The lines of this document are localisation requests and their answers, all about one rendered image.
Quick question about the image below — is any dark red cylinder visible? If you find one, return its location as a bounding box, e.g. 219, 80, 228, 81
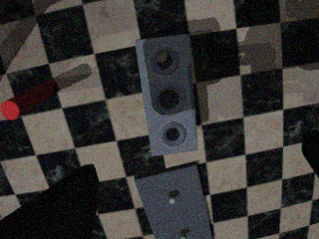
0, 80, 59, 120

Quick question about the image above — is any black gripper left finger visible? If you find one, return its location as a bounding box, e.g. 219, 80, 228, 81
0, 163, 100, 239

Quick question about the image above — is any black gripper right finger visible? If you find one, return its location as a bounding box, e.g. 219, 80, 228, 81
302, 130, 319, 179

